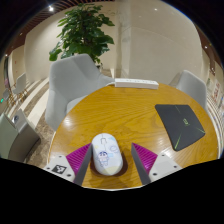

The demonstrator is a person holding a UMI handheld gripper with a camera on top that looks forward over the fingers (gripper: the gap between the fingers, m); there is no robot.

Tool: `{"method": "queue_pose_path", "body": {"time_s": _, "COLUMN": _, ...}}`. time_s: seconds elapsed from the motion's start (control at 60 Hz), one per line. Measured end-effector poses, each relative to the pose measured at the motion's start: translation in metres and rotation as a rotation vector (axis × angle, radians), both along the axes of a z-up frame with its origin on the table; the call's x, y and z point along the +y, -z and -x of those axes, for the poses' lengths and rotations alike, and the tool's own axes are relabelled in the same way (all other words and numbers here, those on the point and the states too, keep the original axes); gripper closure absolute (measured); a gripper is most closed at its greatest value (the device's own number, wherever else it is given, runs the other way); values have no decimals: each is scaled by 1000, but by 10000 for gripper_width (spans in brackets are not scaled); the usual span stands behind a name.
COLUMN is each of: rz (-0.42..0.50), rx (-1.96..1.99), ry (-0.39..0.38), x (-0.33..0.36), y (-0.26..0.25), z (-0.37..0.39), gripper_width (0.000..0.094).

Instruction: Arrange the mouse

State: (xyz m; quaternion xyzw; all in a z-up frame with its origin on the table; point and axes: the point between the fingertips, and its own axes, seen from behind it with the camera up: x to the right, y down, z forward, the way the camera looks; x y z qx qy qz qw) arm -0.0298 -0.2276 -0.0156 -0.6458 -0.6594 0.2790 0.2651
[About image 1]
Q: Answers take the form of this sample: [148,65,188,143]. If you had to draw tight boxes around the grey upholstered armchair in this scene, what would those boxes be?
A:
[44,53,114,132]
[169,69,208,111]

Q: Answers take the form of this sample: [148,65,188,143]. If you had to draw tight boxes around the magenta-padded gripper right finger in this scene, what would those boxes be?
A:
[130,142,183,185]

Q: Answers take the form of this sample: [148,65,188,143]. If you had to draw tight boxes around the pale green armchair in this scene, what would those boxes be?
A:
[0,113,19,160]

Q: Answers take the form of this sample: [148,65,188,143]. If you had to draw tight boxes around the red white poster stand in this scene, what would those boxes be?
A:
[211,87,223,105]

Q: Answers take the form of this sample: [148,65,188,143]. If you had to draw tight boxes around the white power strip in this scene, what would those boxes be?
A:
[114,77,160,90]

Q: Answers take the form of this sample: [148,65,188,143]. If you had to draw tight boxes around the white cartoon-print computer mouse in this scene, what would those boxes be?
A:
[91,132,124,176]

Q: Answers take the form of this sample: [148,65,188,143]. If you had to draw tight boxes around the black mouse pad green lines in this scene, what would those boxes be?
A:
[154,103,206,152]

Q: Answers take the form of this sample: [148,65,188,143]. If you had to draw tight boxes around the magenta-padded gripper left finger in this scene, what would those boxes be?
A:
[43,142,93,187]

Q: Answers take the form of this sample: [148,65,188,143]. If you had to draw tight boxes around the large green potted plant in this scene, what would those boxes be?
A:
[48,3,116,66]

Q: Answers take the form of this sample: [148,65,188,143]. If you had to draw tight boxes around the small grey chair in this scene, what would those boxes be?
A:
[12,73,28,101]

